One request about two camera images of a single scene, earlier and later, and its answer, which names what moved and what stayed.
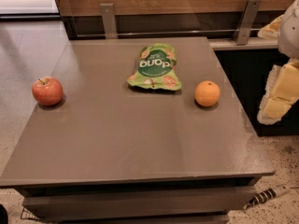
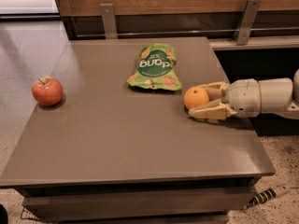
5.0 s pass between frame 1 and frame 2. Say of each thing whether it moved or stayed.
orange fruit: moved
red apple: stayed
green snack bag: stayed
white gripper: moved
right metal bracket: stayed
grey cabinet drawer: stayed
